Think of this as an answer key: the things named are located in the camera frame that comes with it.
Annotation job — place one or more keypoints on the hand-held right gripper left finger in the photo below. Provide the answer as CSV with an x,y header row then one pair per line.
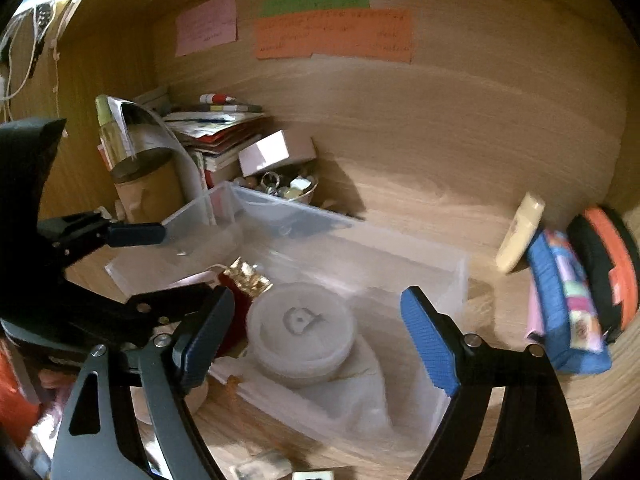
x,y
200,340

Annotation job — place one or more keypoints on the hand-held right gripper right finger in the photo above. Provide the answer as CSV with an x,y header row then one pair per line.
x,y
430,340

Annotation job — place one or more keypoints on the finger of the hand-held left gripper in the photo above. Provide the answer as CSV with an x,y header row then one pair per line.
x,y
135,234
170,300

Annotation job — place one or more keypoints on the red bottle with gold cap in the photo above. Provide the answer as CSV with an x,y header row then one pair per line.
x,y
241,300

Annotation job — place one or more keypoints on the white round jar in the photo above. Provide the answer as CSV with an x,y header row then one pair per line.
x,y
300,320

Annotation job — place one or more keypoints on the clear plastic storage box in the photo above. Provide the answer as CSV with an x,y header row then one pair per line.
x,y
350,255

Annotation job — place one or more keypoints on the wooden desktop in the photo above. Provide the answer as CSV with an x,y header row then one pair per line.
x,y
425,200

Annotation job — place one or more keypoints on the brown cylinder container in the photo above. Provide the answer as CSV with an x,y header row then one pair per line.
x,y
145,185

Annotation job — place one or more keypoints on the orange booklet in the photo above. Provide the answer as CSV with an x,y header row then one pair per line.
x,y
103,156

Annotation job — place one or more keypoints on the white plastic bag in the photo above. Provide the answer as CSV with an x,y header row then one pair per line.
x,y
360,390

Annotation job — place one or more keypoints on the green capped bottle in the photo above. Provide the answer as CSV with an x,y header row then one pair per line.
x,y
107,130

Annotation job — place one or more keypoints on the curled paper sheet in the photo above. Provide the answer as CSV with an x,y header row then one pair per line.
x,y
145,125

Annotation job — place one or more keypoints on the stack of books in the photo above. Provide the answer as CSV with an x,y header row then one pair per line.
x,y
220,135

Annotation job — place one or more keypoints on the blue patchwork pouch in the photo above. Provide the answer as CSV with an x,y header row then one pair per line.
x,y
547,280

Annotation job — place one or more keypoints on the cream lotion tube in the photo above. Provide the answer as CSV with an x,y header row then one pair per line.
x,y
517,235

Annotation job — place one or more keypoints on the small grey packet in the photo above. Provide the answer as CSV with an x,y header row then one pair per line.
x,y
265,470

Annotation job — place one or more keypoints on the red and white marker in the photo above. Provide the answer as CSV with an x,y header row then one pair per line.
x,y
215,98

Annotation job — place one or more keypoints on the bowl of trinkets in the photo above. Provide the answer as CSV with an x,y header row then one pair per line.
x,y
295,190

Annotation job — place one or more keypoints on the small white box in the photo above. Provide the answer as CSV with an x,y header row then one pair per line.
x,y
312,476

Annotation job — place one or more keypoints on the orange cloth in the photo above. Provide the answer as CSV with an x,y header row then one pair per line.
x,y
15,390

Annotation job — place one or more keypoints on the black and orange case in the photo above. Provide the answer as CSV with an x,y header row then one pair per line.
x,y
600,260

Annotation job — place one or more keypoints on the pink paper note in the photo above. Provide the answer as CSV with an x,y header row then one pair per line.
x,y
205,25

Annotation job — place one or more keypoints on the orange paper note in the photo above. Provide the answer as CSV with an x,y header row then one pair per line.
x,y
330,35

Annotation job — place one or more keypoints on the green paper note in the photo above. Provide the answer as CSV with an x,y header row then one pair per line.
x,y
315,2

